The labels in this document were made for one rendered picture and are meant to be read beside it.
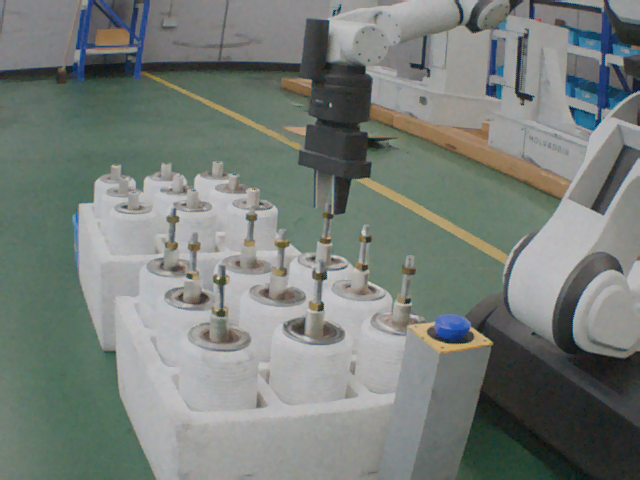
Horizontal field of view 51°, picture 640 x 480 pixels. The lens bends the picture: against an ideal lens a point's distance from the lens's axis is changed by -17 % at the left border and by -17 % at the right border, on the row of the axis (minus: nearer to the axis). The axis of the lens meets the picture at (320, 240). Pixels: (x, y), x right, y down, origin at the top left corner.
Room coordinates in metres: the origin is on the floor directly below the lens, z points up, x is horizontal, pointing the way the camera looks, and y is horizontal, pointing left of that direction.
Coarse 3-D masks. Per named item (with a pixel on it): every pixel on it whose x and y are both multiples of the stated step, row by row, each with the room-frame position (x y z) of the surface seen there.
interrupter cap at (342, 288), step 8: (344, 280) 1.05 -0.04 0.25; (336, 288) 1.02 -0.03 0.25; (344, 288) 1.03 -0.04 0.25; (368, 288) 1.04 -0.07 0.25; (376, 288) 1.03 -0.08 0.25; (384, 288) 1.04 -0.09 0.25; (344, 296) 0.99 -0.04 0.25; (352, 296) 0.99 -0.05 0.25; (360, 296) 1.00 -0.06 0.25; (368, 296) 1.00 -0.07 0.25; (376, 296) 1.01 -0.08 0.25; (384, 296) 1.01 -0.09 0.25
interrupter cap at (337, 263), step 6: (312, 252) 1.16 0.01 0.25; (300, 258) 1.13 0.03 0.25; (306, 258) 1.13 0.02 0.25; (312, 258) 1.14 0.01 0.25; (336, 258) 1.15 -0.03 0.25; (342, 258) 1.15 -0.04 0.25; (306, 264) 1.10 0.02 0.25; (312, 264) 1.11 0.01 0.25; (330, 264) 1.13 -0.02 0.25; (336, 264) 1.12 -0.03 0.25; (342, 264) 1.13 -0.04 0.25; (348, 264) 1.13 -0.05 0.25; (330, 270) 1.10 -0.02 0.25; (336, 270) 1.10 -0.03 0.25
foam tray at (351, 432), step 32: (128, 320) 0.98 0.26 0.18; (128, 352) 0.96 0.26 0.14; (128, 384) 0.97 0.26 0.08; (160, 384) 0.81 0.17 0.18; (352, 384) 0.88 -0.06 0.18; (160, 416) 0.78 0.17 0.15; (192, 416) 0.74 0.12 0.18; (224, 416) 0.75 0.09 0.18; (256, 416) 0.76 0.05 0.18; (288, 416) 0.78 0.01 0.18; (320, 416) 0.79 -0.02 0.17; (352, 416) 0.81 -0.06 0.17; (384, 416) 0.83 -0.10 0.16; (160, 448) 0.79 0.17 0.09; (192, 448) 0.72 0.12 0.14; (224, 448) 0.74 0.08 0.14; (256, 448) 0.76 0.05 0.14; (288, 448) 0.78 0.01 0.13; (320, 448) 0.79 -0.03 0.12; (352, 448) 0.81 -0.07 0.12
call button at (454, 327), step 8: (440, 320) 0.74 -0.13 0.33; (448, 320) 0.75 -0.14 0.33; (456, 320) 0.75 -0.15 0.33; (464, 320) 0.75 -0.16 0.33; (440, 328) 0.73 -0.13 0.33; (448, 328) 0.73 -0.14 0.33; (456, 328) 0.73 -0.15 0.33; (464, 328) 0.73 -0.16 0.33; (440, 336) 0.74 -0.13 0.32; (448, 336) 0.73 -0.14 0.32; (456, 336) 0.73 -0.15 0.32; (464, 336) 0.74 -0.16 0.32
